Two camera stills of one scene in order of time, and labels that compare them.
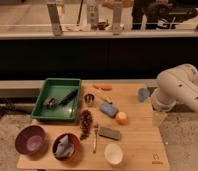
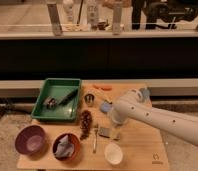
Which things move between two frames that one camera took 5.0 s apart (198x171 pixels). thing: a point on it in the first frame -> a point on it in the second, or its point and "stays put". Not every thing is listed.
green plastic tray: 58,89 stays put
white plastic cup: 113,153 stays put
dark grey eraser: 105,132 stays put
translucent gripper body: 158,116 -> 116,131
